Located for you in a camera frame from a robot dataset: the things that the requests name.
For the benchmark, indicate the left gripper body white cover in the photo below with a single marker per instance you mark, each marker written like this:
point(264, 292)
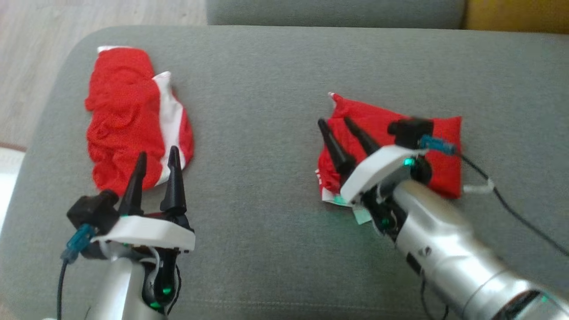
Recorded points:
point(146, 231)

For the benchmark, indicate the yellow sofa backrest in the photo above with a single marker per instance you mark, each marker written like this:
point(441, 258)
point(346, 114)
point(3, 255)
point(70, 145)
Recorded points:
point(520, 13)

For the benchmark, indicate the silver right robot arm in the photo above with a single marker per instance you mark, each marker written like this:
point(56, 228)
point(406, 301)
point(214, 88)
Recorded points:
point(449, 249)

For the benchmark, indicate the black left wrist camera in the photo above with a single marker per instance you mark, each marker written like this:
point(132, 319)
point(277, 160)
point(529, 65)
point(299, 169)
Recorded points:
point(91, 211)

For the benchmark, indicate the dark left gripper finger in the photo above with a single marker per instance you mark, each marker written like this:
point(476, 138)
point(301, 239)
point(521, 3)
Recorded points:
point(134, 191)
point(174, 186)

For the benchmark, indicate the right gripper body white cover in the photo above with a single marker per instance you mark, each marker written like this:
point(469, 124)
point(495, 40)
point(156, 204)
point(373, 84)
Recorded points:
point(378, 171)

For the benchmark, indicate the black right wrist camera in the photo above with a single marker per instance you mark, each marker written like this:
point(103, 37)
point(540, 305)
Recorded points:
point(409, 131)

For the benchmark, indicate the red shorts white side stripe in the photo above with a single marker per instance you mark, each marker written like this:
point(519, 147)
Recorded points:
point(129, 115)

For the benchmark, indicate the large grey sofa seat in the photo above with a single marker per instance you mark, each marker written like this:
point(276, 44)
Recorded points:
point(266, 133)

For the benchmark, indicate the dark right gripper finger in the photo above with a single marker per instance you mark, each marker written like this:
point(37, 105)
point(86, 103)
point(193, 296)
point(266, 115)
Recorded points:
point(337, 149)
point(363, 138)

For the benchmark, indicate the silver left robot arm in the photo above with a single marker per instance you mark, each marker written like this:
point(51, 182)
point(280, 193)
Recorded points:
point(115, 289)

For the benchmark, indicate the red basketball jersey white sleeves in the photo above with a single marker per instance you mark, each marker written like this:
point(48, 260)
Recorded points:
point(444, 155)

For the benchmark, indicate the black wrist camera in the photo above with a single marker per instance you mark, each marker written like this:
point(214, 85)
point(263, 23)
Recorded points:
point(91, 211)
point(409, 131)

